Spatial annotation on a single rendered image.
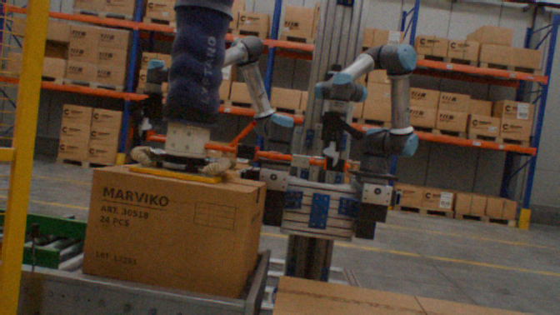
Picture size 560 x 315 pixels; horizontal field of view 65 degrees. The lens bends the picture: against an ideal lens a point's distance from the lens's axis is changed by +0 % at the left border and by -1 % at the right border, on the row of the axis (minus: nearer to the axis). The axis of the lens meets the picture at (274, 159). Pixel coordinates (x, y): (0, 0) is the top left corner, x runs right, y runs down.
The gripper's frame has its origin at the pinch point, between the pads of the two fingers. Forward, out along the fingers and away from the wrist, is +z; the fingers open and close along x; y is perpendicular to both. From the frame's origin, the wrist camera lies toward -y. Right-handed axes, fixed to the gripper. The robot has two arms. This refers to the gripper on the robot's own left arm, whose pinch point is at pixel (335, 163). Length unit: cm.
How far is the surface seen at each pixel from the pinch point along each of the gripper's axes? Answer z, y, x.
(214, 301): 49, 33, 35
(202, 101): -17, 54, 9
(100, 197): 24, 84, 20
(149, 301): 53, 55, 35
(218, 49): -38, 51, 6
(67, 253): 55, 107, -2
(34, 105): -6, 97, 46
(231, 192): 14.7, 35.5, 21.2
